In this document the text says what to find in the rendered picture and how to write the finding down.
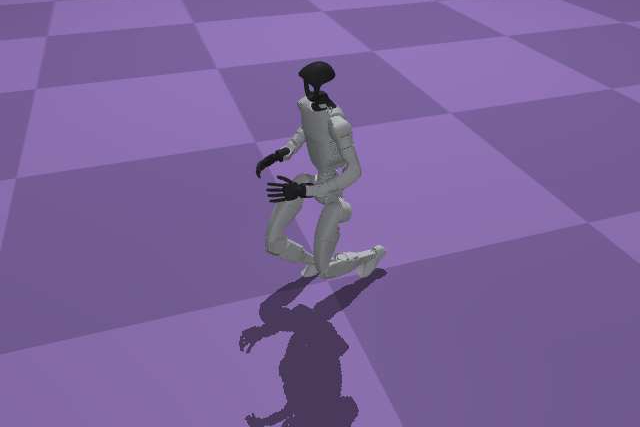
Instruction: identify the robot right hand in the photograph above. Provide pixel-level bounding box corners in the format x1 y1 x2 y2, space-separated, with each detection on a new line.
256 147 290 178

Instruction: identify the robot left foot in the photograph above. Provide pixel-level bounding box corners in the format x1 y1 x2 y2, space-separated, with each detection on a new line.
357 245 387 277

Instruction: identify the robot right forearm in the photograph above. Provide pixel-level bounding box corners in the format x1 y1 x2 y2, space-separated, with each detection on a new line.
281 124 306 161

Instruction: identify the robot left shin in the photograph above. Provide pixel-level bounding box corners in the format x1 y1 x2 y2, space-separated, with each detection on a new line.
321 250 377 280

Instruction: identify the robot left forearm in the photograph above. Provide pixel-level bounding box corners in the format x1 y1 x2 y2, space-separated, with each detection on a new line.
306 168 359 197

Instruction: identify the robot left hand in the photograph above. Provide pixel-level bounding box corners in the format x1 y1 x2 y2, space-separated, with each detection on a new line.
266 176 314 202

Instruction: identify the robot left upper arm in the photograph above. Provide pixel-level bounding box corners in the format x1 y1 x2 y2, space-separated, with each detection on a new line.
327 115 361 182

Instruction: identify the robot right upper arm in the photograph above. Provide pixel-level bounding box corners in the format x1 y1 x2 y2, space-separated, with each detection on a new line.
297 96 308 111

